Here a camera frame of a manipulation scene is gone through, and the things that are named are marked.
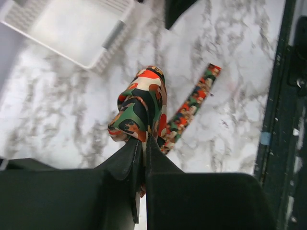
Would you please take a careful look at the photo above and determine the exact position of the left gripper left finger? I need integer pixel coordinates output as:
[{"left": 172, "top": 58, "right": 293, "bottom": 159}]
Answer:
[{"left": 0, "top": 139, "right": 142, "bottom": 230}]

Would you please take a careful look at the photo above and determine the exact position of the colourful patterned necktie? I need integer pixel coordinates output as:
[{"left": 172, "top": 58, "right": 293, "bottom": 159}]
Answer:
[{"left": 106, "top": 63, "right": 223, "bottom": 198}]

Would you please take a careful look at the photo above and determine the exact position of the black mounting rail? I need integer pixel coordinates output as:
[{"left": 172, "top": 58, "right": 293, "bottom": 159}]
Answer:
[{"left": 254, "top": 0, "right": 307, "bottom": 230}]

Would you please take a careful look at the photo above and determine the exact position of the white plastic basket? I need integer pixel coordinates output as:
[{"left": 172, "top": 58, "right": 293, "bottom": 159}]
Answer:
[{"left": 0, "top": 0, "right": 136, "bottom": 73}]

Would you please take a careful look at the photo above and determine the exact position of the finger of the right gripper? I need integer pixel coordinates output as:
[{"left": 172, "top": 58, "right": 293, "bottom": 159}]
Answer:
[{"left": 165, "top": 0, "right": 197, "bottom": 30}]

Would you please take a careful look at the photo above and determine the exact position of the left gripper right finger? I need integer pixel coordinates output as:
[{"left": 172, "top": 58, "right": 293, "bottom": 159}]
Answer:
[{"left": 146, "top": 138, "right": 276, "bottom": 230}]

